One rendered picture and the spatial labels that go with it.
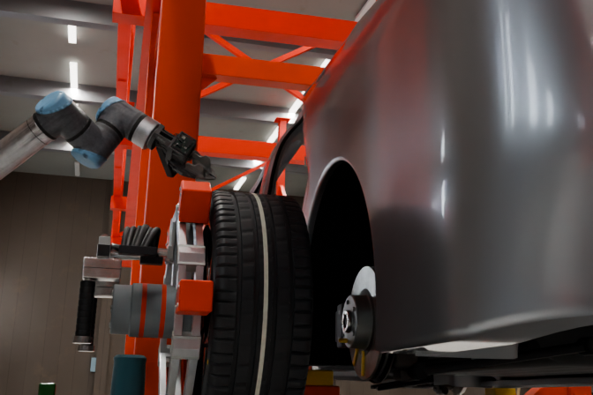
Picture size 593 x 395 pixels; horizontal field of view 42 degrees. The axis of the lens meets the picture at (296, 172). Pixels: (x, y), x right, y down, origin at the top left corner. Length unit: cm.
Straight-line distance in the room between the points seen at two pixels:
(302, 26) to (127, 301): 406
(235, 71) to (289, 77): 36
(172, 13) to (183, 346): 144
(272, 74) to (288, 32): 83
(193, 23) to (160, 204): 69
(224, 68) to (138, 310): 313
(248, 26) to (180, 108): 304
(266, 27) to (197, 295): 417
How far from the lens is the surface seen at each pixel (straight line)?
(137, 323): 203
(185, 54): 283
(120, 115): 224
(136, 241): 191
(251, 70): 500
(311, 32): 583
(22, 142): 220
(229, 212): 191
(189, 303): 174
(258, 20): 578
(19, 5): 1265
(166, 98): 276
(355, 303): 219
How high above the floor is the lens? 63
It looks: 16 degrees up
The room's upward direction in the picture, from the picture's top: 1 degrees clockwise
